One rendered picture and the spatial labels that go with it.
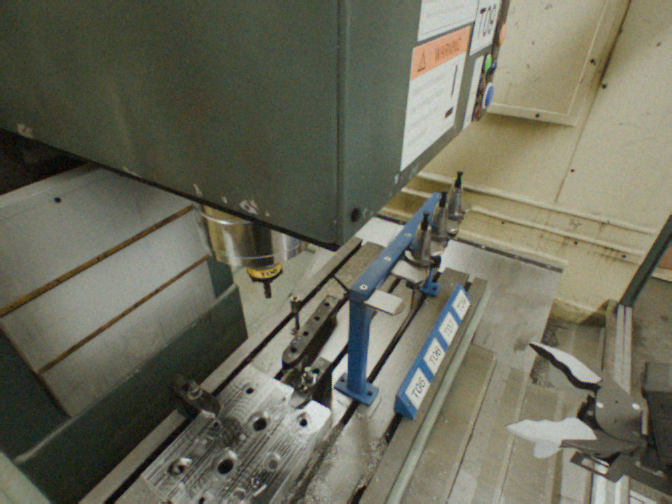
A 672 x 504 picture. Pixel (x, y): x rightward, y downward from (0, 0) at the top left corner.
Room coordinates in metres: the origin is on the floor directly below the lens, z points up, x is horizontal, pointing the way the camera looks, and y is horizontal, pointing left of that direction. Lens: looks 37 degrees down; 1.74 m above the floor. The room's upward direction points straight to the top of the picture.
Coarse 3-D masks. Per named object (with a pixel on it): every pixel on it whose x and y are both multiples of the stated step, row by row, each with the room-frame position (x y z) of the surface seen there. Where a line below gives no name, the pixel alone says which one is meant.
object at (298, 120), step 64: (0, 0) 0.46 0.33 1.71; (64, 0) 0.40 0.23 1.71; (128, 0) 0.36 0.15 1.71; (192, 0) 0.32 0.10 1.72; (256, 0) 0.29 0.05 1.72; (320, 0) 0.27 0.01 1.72; (384, 0) 0.30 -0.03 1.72; (0, 64) 0.49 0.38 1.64; (64, 64) 0.42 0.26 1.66; (128, 64) 0.37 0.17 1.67; (192, 64) 0.33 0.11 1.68; (256, 64) 0.29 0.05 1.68; (320, 64) 0.27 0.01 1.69; (384, 64) 0.31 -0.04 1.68; (0, 128) 0.55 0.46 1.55; (64, 128) 0.45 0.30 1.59; (128, 128) 0.38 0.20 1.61; (192, 128) 0.33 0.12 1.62; (256, 128) 0.30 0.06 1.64; (320, 128) 0.27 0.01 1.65; (384, 128) 0.32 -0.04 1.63; (192, 192) 0.35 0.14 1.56; (256, 192) 0.30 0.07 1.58; (320, 192) 0.27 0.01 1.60; (384, 192) 0.33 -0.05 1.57
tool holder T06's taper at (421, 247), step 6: (420, 228) 0.69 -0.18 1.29; (420, 234) 0.69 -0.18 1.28; (426, 234) 0.68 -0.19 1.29; (414, 240) 0.69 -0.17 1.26; (420, 240) 0.68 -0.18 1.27; (426, 240) 0.68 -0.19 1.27; (414, 246) 0.69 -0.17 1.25; (420, 246) 0.68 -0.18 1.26; (426, 246) 0.68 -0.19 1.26; (414, 252) 0.68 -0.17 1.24; (420, 252) 0.68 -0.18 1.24; (426, 252) 0.68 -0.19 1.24; (420, 258) 0.68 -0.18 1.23; (426, 258) 0.68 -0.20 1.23
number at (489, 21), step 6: (492, 0) 0.55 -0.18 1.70; (498, 0) 0.57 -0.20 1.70; (492, 6) 0.55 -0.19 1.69; (486, 12) 0.53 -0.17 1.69; (492, 12) 0.56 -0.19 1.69; (486, 18) 0.54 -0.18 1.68; (492, 18) 0.56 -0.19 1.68; (486, 24) 0.54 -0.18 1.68; (492, 24) 0.57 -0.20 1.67; (486, 30) 0.55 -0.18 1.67; (492, 30) 0.57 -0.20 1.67; (486, 36) 0.55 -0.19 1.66; (480, 42) 0.53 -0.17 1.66
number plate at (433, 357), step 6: (432, 342) 0.68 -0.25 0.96; (432, 348) 0.67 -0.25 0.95; (438, 348) 0.68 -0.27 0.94; (426, 354) 0.65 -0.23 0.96; (432, 354) 0.65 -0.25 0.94; (438, 354) 0.67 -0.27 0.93; (444, 354) 0.68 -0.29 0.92; (426, 360) 0.63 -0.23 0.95; (432, 360) 0.64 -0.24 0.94; (438, 360) 0.65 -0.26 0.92; (432, 366) 0.63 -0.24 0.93; (438, 366) 0.64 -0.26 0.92; (432, 372) 0.62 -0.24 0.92
